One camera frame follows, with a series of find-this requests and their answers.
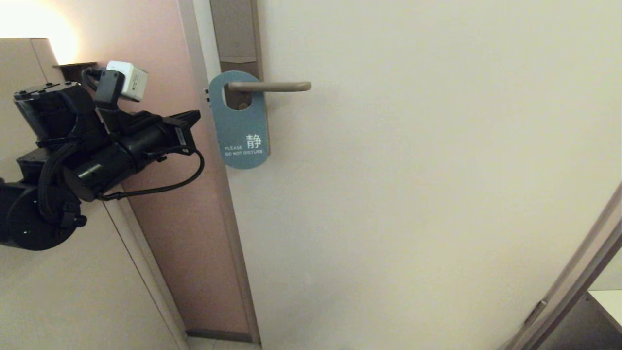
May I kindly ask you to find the blue do-not-disturb door hanger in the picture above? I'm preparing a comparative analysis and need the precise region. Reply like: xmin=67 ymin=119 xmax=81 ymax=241
xmin=209 ymin=71 xmax=270 ymax=170

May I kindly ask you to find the white door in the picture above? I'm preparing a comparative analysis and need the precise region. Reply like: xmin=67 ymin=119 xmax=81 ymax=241
xmin=192 ymin=0 xmax=622 ymax=350

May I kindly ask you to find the black looped cable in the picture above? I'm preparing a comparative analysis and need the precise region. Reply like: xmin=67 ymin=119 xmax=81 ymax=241
xmin=97 ymin=147 xmax=205 ymax=201

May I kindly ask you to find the small metal hinge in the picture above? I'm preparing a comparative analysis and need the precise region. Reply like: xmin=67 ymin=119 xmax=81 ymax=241
xmin=525 ymin=300 xmax=548 ymax=325

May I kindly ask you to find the dark cabinet side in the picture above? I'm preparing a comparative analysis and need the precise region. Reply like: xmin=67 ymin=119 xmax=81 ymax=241
xmin=539 ymin=292 xmax=622 ymax=350

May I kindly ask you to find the dark wall lamp bracket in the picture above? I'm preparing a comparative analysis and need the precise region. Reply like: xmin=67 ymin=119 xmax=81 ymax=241
xmin=52 ymin=62 xmax=98 ymax=83

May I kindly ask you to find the white wrist camera with mount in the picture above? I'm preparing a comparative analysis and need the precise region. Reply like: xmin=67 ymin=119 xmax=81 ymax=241
xmin=82 ymin=61 xmax=166 ymax=137

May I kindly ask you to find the metal lever door handle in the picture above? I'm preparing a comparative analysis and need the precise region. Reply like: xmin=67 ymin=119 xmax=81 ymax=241
xmin=227 ymin=81 xmax=312 ymax=93

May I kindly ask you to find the brown metal lock plate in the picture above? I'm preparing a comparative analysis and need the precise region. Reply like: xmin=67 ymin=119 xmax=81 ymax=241
xmin=209 ymin=0 xmax=270 ymax=157

